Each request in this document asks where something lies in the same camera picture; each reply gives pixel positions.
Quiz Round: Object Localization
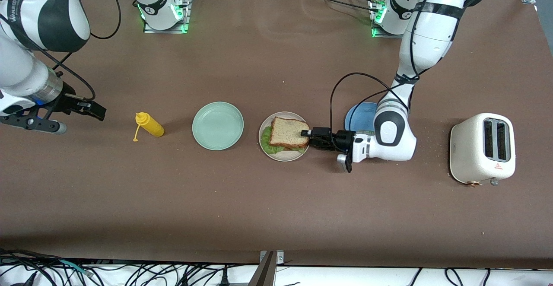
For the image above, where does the green lettuce leaf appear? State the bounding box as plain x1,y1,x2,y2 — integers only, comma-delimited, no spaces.
261,125,308,155

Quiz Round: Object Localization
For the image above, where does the yellow squeeze bottle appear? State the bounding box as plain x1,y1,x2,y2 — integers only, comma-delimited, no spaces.
133,112,165,143

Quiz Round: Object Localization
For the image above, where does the blue round plate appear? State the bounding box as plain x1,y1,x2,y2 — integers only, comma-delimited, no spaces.
344,102,379,133

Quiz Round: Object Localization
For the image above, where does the beige round plate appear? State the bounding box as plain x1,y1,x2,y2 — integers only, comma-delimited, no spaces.
258,111,311,162

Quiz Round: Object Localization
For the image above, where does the mint green round plate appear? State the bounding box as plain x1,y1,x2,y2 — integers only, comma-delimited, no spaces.
192,102,245,151

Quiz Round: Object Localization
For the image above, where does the white two-slot toaster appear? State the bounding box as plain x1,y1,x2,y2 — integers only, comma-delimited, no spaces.
449,112,517,187

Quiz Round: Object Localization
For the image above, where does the grey metal bar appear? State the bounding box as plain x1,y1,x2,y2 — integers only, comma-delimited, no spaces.
248,251,277,286

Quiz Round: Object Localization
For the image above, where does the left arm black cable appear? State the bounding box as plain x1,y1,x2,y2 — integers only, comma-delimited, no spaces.
330,0,515,132

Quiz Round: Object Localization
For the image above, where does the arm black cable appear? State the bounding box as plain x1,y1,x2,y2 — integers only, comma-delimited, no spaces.
0,0,122,102
330,0,515,132

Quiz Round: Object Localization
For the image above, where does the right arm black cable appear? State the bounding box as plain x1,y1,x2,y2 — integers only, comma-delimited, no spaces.
0,0,122,102

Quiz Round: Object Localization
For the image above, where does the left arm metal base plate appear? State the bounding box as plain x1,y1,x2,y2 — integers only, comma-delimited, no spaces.
371,0,404,40

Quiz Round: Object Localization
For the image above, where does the metal table bracket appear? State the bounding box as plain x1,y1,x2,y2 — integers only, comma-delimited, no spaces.
259,250,285,265

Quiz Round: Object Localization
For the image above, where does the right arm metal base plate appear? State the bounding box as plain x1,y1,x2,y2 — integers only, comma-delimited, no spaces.
143,0,191,34

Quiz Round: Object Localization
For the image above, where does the teal floor cable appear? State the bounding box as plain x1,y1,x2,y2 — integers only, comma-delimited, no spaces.
58,259,94,276

